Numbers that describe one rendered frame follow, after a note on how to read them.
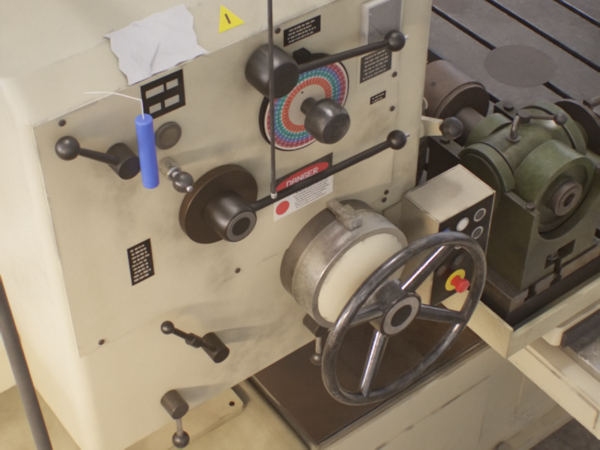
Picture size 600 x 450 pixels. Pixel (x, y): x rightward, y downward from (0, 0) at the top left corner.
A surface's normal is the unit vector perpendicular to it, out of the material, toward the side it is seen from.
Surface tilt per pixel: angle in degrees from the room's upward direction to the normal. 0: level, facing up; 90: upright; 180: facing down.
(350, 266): 64
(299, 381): 0
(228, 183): 90
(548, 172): 32
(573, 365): 0
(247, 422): 0
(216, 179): 90
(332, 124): 75
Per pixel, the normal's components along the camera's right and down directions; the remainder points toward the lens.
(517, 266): -0.80, 0.41
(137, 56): 0.37, -0.03
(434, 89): -0.38, -0.45
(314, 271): -0.66, -0.08
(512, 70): 0.00, -0.73
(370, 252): 0.54, 0.10
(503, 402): 0.60, 0.55
